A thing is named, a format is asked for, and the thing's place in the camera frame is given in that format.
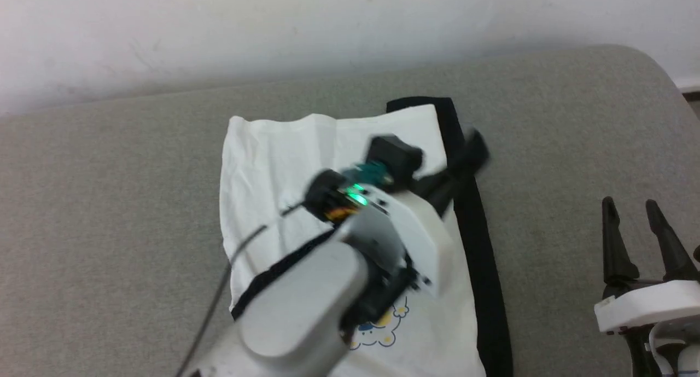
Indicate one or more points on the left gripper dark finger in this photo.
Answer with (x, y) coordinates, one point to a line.
(445, 196)
(459, 158)

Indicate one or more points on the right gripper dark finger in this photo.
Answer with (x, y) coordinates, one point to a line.
(670, 245)
(615, 245)

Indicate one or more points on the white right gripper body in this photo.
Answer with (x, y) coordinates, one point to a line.
(651, 306)

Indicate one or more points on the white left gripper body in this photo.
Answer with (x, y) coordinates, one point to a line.
(415, 229)

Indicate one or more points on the white black t-shirt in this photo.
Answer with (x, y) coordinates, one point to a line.
(279, 163)

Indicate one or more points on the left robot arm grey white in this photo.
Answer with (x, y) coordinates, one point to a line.
(306, 300)

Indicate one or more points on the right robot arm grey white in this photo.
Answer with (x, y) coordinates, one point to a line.
(667, 355)

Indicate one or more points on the grey fabric sofa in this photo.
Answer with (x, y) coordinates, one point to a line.
(109, 213)

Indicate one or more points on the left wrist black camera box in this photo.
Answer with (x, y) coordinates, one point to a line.
(394, 158)

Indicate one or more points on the white wall baseboard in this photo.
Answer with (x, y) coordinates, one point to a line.
(690, 87)

